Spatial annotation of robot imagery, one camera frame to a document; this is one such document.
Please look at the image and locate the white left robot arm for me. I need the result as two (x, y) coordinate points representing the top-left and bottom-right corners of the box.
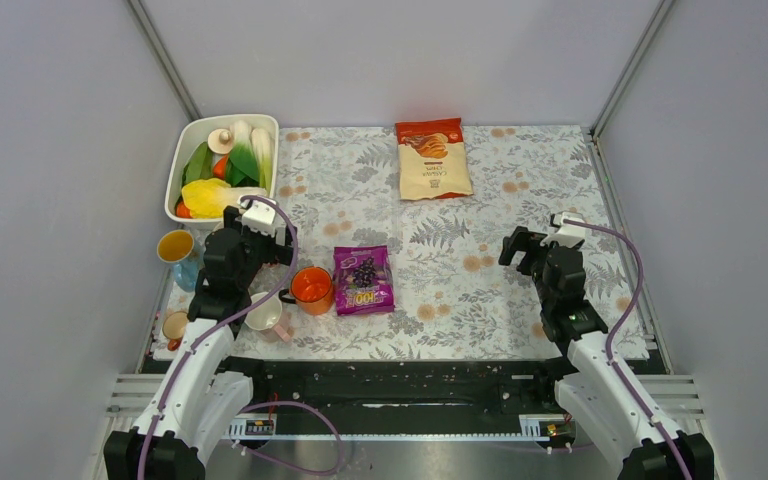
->
(103, 195), (298, 479)

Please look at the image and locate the orange mug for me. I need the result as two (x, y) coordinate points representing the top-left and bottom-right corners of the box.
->
(278, 266), (335, 316)

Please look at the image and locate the purple candy bag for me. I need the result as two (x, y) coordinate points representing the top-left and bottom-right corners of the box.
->
(333, 246), (395, 316)

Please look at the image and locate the white plastic tub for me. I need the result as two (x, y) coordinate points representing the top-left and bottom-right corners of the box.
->
(163, 114), (280, 231)

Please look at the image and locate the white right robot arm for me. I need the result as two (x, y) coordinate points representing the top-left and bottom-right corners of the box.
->
(499, 219), (715, 479)

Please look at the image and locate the floral table mat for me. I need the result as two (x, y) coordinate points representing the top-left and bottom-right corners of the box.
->
(152, 125), (652, 363)

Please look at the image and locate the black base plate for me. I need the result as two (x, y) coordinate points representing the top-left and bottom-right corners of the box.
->
(218, 357), (576, 438)

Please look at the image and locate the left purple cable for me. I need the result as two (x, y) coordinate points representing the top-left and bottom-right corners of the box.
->
(134, 194), (348, 480)

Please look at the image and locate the purple cable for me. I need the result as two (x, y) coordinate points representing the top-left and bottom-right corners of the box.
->
(134, 194), (348, 480)
(489, 221), (695, 480)

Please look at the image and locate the green toy leaf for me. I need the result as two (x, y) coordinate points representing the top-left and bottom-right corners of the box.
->
(182, 142), (214, 186)

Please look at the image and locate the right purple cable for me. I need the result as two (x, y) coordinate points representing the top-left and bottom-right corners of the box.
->
(489, 221), (695, 480)

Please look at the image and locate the blue butterfly mug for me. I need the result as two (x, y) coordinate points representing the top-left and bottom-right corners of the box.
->
(156, 229), (203, 292)

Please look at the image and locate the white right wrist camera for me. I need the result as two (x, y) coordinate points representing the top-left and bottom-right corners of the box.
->
(540, 211), (586, 249)

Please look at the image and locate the yellow toy vegetable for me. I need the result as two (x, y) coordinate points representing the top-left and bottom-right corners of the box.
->
(181, 178), (267, 219)

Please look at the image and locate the orange toy carrot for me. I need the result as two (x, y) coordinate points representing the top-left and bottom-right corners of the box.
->
(212, 155), (229, 180)

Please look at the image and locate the small orange cup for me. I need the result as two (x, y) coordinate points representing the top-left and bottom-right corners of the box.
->
(161, 311), (189, 352)

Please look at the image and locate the pink plastic cup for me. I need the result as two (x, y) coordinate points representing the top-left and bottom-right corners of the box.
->
(244, 295), (293, 343)

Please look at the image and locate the toy mushroom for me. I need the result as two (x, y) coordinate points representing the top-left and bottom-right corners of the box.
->
(207, 128), (234, 156)

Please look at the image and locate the orange chips bag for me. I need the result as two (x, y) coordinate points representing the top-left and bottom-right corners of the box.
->
(395, 118), (473, 201)

